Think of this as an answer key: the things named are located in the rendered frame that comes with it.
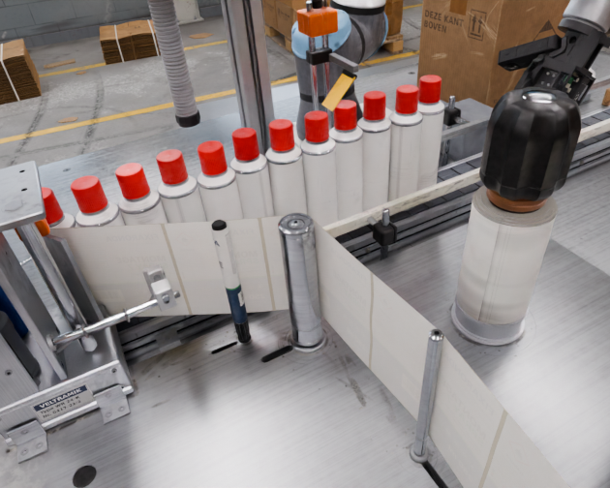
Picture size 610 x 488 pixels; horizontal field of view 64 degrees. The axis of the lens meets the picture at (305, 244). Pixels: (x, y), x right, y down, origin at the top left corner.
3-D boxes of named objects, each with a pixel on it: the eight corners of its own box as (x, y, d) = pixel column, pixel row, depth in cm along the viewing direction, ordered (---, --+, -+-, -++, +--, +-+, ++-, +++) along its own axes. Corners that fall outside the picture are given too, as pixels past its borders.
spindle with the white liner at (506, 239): (485, 357, 58) (543, 126, 40) (436, 310, 65) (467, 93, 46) (539, 327, 61) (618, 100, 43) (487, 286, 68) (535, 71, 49)
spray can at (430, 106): (413, 202, 85) (423, 86, 72) (400, 187, 89) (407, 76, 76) (441, 196, 86) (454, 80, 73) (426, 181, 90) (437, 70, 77)
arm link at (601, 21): (566, -13, 80) (590, 6, 84) (551, 15, 81) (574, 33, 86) (609, -6, 74) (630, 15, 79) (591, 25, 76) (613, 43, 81)
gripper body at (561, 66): (554, 100, 80) (598, 25, 75) (513, 84, 86) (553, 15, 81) (576, 112, 84) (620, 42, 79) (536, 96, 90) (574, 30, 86)
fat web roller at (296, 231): (300, 359, 60) (285, 240, 48) (284, 334, 63) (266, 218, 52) (332, 344, 62) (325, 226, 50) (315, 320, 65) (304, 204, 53)
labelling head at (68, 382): (8, 447, 53) (-144, 275, 37) (5, 364, 63) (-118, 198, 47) (135, 392, 58) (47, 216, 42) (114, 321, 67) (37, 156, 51)
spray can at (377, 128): (355, 218, 82) (354, 101, 70) (358, 200, 86) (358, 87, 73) (386, 219, 81) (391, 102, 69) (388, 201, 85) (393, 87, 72)
